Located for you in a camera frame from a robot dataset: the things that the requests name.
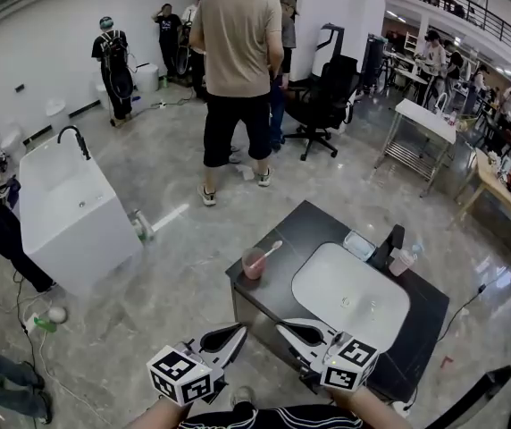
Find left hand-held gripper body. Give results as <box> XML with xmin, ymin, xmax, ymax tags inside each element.
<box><xmin>147</xmin><ymin>340</ymin><xmax>229</xmax><ymax>407</ymax></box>

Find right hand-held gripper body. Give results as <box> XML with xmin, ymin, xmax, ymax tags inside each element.
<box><xmin>301</xmin><ymin>332</ymin><xmax>380</xmax><ymax>395</ymax></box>

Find pink white toothbrush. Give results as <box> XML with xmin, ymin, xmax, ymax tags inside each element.
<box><xmin>247</xmin><ymin>240</ymin><xmax>284</xmax><ymax>271</ymax></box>

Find person's right forearm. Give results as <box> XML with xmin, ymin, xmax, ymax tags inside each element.
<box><xmin>331</xmin><ymin>384</ymin><xmax>414</xmax><ymax>429</ymax></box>

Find person's left forearm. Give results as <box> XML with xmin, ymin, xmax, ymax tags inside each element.
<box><xmin>124</xmin><ymin>398</ymin><xmax>195</xmax><ymax>429</ymax></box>

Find person's grey shoe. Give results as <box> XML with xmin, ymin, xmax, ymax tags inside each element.
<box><xmin>230</xmin><ymin>385</ymin><xmax>257</xmax><ymax>407</ymax></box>

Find white sink basin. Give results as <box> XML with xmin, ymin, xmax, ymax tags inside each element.
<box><xmin>290</xmin><ymin>242</ymin><xmax>411</xmax><ymax>353</ymax></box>

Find person's black striped shorts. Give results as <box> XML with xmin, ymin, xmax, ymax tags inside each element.
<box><xmin>178</xmin><ymin>401</ymin><xmax>366</xmax><ymax>429</ymax></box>

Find black vanity cabinet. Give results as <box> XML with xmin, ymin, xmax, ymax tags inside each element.
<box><xmin>224</xmin><ymin>199</ymin><xmax>451</xmax><ymax>405</ymax></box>

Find clear soap dish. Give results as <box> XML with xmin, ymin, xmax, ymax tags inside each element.
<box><xmin>343</xmin><ymin>231</ymin><xmax>378</xmax><ymax>261</ymax></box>

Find black basin faucet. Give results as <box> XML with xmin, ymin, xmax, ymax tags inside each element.
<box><xmin>366</xmin><ymin>223</ymin><xmax>406</xmax><ymax>270</ymax></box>

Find black slanted bar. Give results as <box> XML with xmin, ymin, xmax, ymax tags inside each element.
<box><xmin>432</xmin><ymin>364</ymin><xmax>511</xmax><ymax>429</ymax></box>

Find white floor cleaning device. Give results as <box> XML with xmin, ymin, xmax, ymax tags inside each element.
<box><xmin>129</xmin><ymin>207</ymin><xmax>156</xmax><ymax>243</ymax></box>

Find white ball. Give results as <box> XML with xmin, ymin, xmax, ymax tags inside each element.
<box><xmin>47</xmin><ymin>306</ymin><xmax>69</xmax><ymax>326</ymax></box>

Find green small object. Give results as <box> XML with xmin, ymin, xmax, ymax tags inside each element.
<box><xmin>33</xmin><ymin>315</ymin><xmax>56</xmax><ymax>335</ymax></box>

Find white bathtub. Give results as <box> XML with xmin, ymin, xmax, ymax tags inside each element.
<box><xmin>17</xmin><ymin>131</ymin><xmax>145</xmax><ymax>298</ymax></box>

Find black office chair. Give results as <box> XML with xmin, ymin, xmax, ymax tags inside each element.
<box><xmin>281</xmin><ymin>55</ymin><xmax>363</xmax><ymax>163</ymax></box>

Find wooden table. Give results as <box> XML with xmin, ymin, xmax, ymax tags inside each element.
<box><xmin>453</xmin><ymin>147</ymin><xmax>511</xmax><ymax>232</ymax></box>

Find black bathtub faucet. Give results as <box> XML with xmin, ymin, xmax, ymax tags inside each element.
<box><xmin>56</xmin><ymin>124</ymin><xmax>93</xmax><ymax>162</ymax></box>

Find metal table white top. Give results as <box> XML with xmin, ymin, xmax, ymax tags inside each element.
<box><xmin>373</xmin><ymin>97</ymin><xmax>458</xmax><ymax>197</ymax></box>

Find white round appliance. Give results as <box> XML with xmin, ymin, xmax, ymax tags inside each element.
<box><xmin>134</xmin><ymin>62</ymin><xmax>161</xmax><ymax>94</ymax></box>

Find white trash bin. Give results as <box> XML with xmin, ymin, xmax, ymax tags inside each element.
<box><xmin>45</xmin><ymin>97</ymin><xmax>67</xmax><ymax>130</ymax></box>

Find black balcony railing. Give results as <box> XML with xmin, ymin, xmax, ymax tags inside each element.
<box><xmin>379</xmin><ymin>0</ymin><xmax>511</xmax><ymax>89</ymax></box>

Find black floor cable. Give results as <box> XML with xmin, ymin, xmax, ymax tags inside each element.
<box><xmin>435</xmin><ymin>282</ymin><xmax>490</xmax><ymax>344</ymax></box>

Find white floor cable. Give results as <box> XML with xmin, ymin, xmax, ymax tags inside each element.
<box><xmin>12</xmin><ymin>270</ymin><xmax>113</xmax><ymax>428</ymax></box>

